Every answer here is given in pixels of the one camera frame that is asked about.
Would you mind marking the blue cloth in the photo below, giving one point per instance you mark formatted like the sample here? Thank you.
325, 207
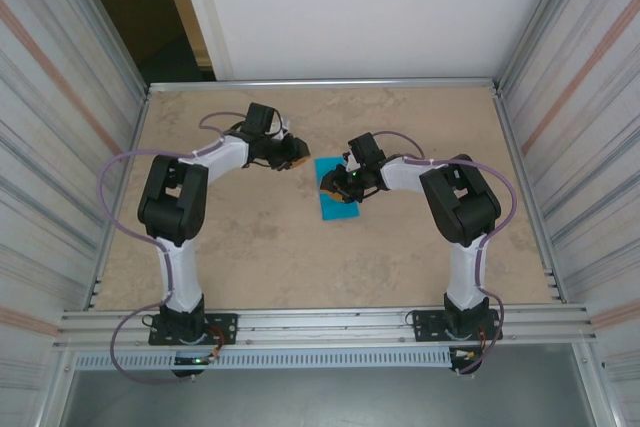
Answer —
340, 212

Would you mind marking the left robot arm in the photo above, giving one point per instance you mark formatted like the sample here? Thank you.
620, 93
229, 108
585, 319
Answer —
172, 197

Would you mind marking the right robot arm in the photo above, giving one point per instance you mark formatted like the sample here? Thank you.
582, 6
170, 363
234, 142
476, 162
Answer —
465, 197

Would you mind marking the grey metal sheet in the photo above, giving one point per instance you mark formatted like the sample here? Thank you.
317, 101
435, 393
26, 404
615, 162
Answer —
325, 397

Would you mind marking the small controller board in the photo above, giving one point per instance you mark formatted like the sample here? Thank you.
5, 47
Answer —
192, 363
462, 358

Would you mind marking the translucent corrugated side panel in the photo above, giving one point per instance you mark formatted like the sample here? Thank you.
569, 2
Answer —
590, 147
50, 147

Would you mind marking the aluminium frame rail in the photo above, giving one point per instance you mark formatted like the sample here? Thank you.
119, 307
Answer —
537, 207
325, 83
100, 269

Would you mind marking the wide aluminium extrusion rail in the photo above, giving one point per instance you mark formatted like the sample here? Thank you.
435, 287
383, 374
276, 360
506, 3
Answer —
325, 332

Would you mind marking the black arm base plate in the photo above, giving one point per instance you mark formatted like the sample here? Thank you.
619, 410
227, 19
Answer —
425, 327
225, 327

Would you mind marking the white door frame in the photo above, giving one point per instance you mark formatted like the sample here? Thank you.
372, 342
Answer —
200, 7

